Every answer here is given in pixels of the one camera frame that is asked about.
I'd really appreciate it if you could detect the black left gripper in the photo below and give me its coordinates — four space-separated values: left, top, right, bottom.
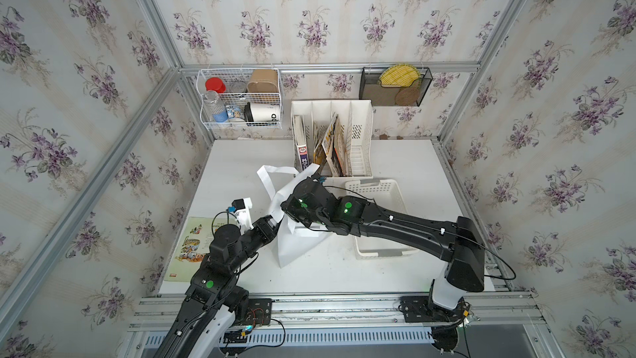
225 214 286 278

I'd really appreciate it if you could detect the white insulated delivery bag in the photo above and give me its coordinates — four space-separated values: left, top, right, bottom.
257 164 327 268

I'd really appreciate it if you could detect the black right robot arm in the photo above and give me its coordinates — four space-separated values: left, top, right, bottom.
281 177 485 310

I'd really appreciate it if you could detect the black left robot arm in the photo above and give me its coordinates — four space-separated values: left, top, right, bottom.
155 215 281 357

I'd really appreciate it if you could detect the yellow book in organizer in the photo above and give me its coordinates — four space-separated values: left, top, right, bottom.
313 114 341 177

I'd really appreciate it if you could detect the colourful history book in organizer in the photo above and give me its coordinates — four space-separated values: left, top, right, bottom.
332 117 348 177

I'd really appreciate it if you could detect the green children's history book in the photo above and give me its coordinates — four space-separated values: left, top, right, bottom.
164 217 221 283

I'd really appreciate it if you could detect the white perforated file organizer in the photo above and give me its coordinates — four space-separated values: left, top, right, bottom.
290 99 374 177

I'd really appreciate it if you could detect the white perforated plastic tray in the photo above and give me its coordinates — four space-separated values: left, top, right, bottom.
344 178 419 259

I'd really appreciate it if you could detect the red white thick book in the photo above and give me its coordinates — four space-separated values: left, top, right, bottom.
292 115 311 170

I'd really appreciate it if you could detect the white black cup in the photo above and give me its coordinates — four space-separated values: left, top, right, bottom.
244 103 281 124

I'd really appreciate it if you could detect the clear plastic bottle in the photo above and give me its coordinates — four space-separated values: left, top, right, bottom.
202 90 229 124

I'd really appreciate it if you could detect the brown woven round coaster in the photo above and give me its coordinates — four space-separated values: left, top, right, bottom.
394 86 421 107

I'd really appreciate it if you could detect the red lidded jar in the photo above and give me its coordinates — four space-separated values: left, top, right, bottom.
205 77 226 94

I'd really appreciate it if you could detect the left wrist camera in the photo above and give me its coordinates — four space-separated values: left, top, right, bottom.
227 198 253 233

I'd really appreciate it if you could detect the white wire wall basket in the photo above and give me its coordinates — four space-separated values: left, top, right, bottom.
195 66 283 129

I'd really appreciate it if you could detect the black mesh wall basket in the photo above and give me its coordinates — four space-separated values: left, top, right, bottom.
359 67 432 107

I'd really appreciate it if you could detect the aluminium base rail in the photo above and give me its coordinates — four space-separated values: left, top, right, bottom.
128 292 543 349

